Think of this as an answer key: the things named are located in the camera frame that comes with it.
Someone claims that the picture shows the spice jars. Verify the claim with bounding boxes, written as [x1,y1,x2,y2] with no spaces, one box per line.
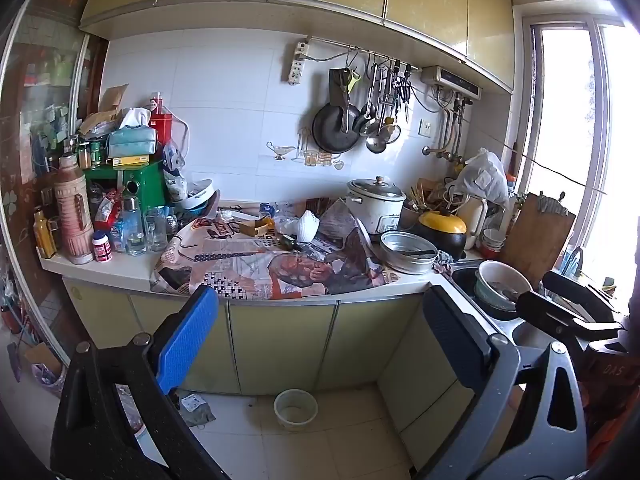
[75,140,107,169]

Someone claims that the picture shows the window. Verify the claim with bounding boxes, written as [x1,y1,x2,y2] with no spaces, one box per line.
[520,12,640,281]

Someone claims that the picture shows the white jug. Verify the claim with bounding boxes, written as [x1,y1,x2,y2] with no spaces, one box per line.
[457,195,488,251]

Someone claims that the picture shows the white rice cooker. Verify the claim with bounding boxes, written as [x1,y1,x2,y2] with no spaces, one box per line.
[346,176,407,238]

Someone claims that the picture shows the tan cardboard piece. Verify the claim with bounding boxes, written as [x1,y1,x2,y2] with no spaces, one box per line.
[240,216,276,237]

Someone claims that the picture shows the cardboard box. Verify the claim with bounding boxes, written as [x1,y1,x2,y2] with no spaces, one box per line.
[25,342,63,386]

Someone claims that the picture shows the black pot yellow lid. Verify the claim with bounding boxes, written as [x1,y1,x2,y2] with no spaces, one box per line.
[416,210,468,261]

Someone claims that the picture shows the stack of small bowls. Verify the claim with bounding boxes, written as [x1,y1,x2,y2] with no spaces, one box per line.
[481,229,507,260]

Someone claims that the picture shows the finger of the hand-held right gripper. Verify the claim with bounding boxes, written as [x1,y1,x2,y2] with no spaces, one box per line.
[516,291,623,343]
[542,271,628,318]

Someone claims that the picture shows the black cable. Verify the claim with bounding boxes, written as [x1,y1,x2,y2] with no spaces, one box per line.
[465,120,608,196]

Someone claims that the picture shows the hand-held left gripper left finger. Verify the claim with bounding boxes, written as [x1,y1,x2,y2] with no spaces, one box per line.
[50,286,231,480]

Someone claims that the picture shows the glass door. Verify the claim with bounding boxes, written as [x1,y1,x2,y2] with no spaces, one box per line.
[0,0,108,361]

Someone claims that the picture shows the clear glass cup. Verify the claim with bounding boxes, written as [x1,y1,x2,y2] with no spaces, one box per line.
[144,206,170,252]

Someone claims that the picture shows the grey rag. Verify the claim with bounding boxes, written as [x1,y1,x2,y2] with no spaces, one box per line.
[177,390,217,428]

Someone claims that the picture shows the white pill bottle red label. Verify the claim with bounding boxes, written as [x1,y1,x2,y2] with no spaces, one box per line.
[92,230,113,263]

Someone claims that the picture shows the white power strip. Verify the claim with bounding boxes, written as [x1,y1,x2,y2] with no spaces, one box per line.
[287,40,311,85]

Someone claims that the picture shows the utensil holder with chopsticks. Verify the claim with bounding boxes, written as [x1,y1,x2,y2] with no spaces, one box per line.
[400,180,451,231]

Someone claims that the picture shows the pale blue tissue box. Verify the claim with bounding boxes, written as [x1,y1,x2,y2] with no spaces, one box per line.
[106,107,158,158]

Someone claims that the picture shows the black frying pan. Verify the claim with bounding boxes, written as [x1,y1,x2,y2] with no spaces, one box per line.
[312,102,362,155]

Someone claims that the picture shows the brown paper bags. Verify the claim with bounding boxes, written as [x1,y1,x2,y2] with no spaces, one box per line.
[80,84,131,137]

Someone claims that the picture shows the grey cleaver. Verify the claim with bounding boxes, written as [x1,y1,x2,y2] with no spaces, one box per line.
[328,67,351,108]

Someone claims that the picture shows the clear glass bottle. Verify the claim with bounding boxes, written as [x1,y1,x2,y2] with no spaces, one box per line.
[120,195,147,256]

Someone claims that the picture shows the white floor bowl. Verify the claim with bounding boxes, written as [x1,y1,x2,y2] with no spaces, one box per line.
[273,389,319,431]

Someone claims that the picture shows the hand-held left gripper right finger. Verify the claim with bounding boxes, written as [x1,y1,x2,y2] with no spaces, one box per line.
[422,285,588,480]

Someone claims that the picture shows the white paper liners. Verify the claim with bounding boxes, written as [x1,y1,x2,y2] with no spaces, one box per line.
[296,210,321,242]

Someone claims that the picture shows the yellow oil bottle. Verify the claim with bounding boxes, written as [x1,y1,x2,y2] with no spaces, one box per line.
[33,207,57,260]

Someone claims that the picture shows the metal basin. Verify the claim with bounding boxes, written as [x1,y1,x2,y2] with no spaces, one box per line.
[380,231,440,275]

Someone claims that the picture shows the red container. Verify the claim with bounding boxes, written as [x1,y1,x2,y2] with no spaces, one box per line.
[149,92,173,147]

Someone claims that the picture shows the wooden cutting board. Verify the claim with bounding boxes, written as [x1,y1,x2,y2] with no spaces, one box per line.
[500,192,577,288]

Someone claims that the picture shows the faucet pipes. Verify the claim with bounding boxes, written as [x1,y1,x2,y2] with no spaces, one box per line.
[422,99,473,162]

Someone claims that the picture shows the green box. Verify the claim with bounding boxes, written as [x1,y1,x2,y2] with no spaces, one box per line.
[84,160,167,211]

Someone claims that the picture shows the small white water heater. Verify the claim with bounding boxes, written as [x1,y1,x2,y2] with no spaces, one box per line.
[420,65,483,101]

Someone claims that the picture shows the pink thermos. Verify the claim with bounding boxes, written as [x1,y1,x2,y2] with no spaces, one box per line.
[54,154,96,265]

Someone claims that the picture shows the blue white plastic bag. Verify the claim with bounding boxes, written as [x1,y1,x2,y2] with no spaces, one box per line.
[162,135,189,202]

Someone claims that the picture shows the metal ladle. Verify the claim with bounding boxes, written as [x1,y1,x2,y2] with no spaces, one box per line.
[359,67,382,137]
[366,70,391,154]

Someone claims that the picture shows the steel sink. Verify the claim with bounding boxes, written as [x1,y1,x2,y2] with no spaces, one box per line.
[440,255,551,351]

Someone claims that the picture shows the metal hanging rail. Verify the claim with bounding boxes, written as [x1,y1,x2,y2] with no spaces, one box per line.
[305,36,421,73]

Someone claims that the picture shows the black scissors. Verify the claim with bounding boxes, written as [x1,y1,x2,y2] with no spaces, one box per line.
[395,62,414,122]

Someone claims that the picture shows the newspaper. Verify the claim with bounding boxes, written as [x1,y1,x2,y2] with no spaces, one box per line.
[150,199,401,301]

